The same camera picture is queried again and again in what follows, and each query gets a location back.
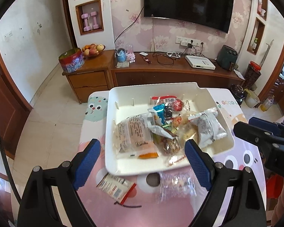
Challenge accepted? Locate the white wall power strip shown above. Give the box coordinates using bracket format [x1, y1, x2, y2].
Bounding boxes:
[175, 36, 203, 47]

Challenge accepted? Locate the dark green air fryer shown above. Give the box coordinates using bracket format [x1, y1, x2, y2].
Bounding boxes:
[217, 45, 238, 71]

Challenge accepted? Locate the small orange sausage snack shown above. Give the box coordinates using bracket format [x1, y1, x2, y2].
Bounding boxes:
[172, 115, 182, 128]

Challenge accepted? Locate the wall mounted black television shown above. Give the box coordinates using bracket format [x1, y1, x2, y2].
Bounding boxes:
[144, 0, 234, 33]

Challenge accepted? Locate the red round gift tin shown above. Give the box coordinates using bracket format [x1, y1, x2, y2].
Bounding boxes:
[58, 48, 84, 73]

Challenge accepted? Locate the fruit bowl with apples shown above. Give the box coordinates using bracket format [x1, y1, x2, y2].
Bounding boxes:
[81, 44, 105, 58]

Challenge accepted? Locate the rice cracker bag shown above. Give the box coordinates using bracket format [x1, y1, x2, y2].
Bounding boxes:
[177, 122, 198, 145]

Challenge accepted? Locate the white plastic storage bin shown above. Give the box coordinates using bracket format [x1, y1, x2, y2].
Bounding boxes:
[105, 82, 234, 176]

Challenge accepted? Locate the grey white snack bag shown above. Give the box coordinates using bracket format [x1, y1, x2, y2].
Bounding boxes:
[188, 107, 227, 149]

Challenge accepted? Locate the red white sachet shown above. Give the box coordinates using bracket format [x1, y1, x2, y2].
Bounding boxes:
[97, 173, 136, 205]

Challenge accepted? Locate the brown small snack packet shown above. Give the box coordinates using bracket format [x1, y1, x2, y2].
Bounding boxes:
[148, 125, 177, 139]

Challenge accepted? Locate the white set-top box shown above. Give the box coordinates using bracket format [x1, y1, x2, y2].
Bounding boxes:
[185, 55, 215, 70]

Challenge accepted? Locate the pink bunny figurine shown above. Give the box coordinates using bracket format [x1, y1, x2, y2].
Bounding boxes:
[126, 44, 135, 64]

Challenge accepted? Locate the pink dumbbell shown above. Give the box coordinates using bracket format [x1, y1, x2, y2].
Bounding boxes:
[90, 11, 100, 30]
[81, 13, 91, 32]

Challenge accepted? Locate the yellow oil bottle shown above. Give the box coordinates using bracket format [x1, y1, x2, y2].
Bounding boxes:
[260, 95, 275, 112]

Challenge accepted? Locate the nut cake clear wrapper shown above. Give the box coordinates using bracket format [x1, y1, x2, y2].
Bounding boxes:
[163, 138, 186, 166]

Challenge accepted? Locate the dark jar red lid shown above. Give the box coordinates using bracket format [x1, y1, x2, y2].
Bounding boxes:
[242, 61, 261, 89]

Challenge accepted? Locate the red candy cake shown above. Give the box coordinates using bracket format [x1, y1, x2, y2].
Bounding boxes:
[150, 95, 184, 112]

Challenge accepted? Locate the white plastic jug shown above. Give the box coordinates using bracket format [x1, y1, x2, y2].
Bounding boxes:
[244, 89, 260, 108]

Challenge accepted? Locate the cartoon printed tablecloth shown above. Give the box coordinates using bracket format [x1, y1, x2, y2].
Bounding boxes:
[78, 83, 266, 226]

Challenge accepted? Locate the pink dumbbell right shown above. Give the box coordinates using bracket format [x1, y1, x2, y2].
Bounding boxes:
[90, 11, 100, 30]

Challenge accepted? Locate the brown wooden door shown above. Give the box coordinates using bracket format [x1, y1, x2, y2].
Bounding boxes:
[0, 54, 32, 159]

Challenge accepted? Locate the blue wrapper snack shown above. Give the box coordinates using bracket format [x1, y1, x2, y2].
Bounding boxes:
[148, 103, 173, 126]

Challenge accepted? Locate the clear pastry packet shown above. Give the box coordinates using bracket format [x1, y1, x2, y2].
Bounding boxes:
[113, 113, 158, 159]

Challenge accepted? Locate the dark ceramic pot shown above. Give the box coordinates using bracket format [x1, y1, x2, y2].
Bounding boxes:
[229, 85, 246, 106]

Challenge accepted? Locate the pink dumbbell left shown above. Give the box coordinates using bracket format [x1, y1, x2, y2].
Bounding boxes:
[81, 13, 91, 32]

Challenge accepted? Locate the orange white snack bar packet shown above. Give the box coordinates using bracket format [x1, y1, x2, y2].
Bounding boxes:
[126, 152, 159, 159]

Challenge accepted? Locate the wooden tv cabinet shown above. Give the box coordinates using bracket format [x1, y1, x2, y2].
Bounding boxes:
[63, 50, 244, 103]

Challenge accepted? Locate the blue snow globe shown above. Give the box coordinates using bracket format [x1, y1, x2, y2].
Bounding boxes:
[116, 48, 127, 63]

